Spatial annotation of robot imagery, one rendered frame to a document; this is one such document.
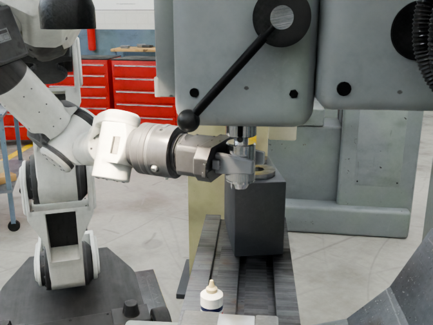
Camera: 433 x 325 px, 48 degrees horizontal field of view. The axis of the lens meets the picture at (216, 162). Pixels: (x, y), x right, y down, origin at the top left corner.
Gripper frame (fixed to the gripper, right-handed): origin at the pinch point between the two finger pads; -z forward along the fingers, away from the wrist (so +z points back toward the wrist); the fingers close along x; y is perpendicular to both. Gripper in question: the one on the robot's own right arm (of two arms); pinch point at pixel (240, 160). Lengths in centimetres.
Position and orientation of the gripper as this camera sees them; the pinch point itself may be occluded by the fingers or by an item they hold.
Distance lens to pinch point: 77.5
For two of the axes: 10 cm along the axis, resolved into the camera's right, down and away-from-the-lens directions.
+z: -9.2, -1.2, 3.7
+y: -0.1, 9.6, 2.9
